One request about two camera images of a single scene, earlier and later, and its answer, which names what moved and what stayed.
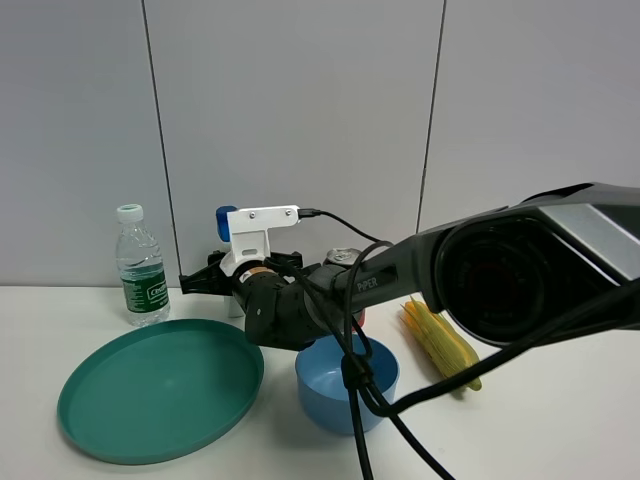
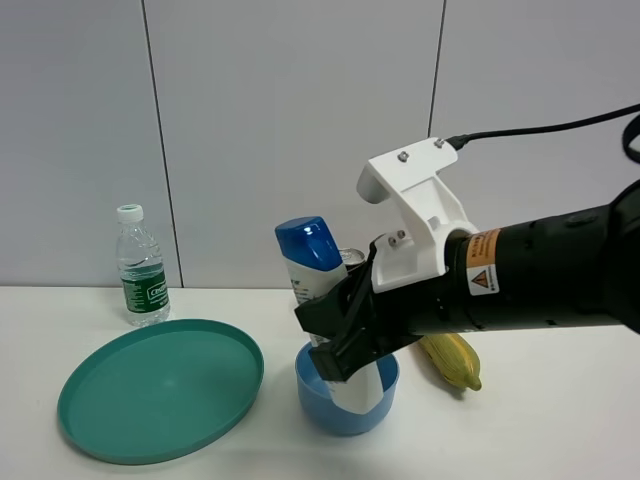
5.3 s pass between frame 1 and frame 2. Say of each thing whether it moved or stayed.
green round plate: stayed
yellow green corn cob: stayed
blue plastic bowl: stayed
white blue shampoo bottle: moved
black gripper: moved
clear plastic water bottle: stayed
